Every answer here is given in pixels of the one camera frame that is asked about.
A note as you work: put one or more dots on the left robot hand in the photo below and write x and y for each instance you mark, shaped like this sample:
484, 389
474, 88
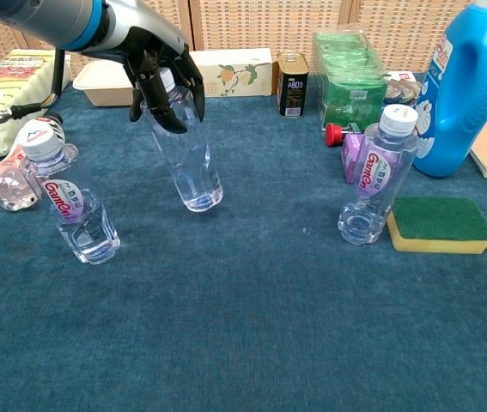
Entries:
140, 26

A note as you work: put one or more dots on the clear unlabelled water bottle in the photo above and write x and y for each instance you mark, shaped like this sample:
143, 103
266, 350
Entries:
191, 171

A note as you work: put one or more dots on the clear Ganten labelled water bottle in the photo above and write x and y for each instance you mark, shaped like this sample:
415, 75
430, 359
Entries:
374, 176
84, 227

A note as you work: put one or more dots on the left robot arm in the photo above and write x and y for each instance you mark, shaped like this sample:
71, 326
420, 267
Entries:
54, 17

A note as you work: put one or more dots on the beige lidded food container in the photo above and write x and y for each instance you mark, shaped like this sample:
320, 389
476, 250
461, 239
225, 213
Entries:
105, 90

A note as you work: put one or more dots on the white orange carton box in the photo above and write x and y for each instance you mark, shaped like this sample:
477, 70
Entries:
234, 73

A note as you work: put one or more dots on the woven wooden folding screen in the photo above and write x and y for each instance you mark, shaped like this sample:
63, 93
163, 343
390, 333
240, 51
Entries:
269, 21

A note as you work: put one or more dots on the yellow cloth pack in plastic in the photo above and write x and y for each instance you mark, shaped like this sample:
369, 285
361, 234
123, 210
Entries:
11, 86

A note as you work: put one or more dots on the black and gold tin can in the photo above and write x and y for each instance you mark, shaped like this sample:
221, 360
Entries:
293, 90

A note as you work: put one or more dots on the pink bottle with striped cap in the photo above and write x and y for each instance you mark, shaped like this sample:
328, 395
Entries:
4, 184

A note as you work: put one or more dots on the clear box of green packets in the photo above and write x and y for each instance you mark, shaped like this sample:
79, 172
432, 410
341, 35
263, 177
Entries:
350, 86

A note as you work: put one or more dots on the red round cap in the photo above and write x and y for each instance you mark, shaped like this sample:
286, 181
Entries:
334, 135

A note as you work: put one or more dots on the purple wrapped packet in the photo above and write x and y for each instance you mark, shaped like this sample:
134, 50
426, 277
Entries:
350, 159

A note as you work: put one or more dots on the small snack pack red label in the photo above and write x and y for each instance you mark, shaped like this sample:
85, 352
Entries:
402, 86

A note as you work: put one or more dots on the blue detergent bottle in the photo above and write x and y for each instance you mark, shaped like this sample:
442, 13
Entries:
449, 129

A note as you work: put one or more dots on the green yellow sponge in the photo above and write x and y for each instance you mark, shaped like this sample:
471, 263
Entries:
438, 219

